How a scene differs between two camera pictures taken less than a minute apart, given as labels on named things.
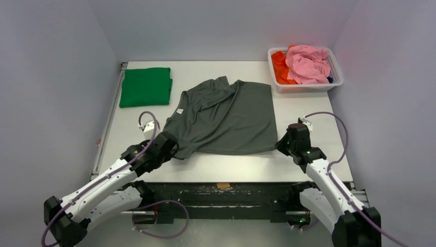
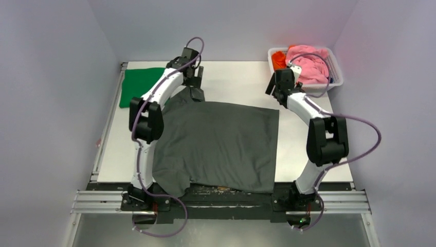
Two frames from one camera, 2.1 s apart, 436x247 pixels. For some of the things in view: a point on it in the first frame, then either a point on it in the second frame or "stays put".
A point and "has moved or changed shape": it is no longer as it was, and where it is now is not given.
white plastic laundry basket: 335,73 stays put
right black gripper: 286,141 to 275,90
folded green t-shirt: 145,87 stays put
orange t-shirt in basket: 280,67 stays put
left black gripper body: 169,143 to 195,82
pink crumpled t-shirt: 307,65 stays put
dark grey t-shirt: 216,118 has moved or changed shape
